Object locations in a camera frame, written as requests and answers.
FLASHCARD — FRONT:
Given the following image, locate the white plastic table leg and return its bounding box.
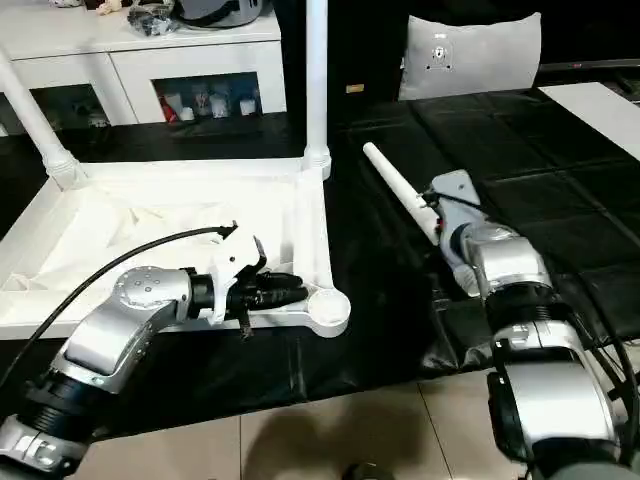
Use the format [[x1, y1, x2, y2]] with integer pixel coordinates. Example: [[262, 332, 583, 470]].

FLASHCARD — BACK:
[[362, 141, 485, 300], [0, 49, 90, 192], [301, 0, 333, 180]]

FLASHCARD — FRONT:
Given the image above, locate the white plastic table top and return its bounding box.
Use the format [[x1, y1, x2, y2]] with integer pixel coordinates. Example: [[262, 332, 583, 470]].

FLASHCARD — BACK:
[[0, 149, 352, 342]]

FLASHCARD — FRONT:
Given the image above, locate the black table mat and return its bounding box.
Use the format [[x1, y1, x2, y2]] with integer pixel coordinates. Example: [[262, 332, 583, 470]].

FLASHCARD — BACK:
[[0, 87, 640, 436]]

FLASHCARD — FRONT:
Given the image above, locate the white pillow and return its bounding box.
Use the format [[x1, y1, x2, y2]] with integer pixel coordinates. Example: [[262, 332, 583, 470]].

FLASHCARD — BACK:
[[397, 11, 543, 102]]

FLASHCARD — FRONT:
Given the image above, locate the white flat board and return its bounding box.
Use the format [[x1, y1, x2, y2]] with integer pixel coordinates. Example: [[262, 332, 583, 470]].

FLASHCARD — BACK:
[[537, 81, 640, 164]]

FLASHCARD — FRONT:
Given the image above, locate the white glass-door cabinet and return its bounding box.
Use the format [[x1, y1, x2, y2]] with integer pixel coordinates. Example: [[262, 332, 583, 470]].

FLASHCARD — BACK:
[[0, 0, 290, 137]]

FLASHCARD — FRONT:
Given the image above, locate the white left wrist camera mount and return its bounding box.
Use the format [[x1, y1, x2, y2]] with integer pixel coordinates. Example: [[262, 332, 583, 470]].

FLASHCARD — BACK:
[[206, 234, 267, 327]]

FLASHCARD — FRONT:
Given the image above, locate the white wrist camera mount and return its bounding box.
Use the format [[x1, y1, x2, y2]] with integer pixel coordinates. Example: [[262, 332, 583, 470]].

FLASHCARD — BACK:
[[206, 234, 267, 327], [428, 169, 490, 299]]

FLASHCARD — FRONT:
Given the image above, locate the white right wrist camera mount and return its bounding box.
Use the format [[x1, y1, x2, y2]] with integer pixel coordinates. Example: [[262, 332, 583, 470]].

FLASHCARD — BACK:
[[428, 169, 490, 299]]

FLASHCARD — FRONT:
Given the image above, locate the grey bag with black strap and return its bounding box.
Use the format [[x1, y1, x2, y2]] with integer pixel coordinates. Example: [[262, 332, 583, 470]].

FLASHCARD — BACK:
[[176, 0, 275, 29]]

